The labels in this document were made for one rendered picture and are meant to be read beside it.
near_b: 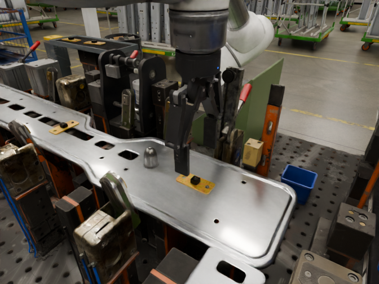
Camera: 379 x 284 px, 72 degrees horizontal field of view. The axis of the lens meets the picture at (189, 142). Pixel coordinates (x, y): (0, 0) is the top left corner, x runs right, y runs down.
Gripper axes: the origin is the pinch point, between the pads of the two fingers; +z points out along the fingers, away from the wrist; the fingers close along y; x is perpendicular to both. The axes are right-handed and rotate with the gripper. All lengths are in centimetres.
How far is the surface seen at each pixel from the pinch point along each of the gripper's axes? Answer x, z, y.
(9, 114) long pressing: -70, 8, 5
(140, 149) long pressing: -19.4, 8.5, -3.3
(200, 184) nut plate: 1.3, 8.2, 0.5
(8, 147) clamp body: -41.3, 3.9, 17.8
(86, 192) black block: -18.8, 9.3, 15.0
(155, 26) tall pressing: -319, 54, -375
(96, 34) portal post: -343, 50, -255
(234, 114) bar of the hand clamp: 1.7, -2.9, -13.7
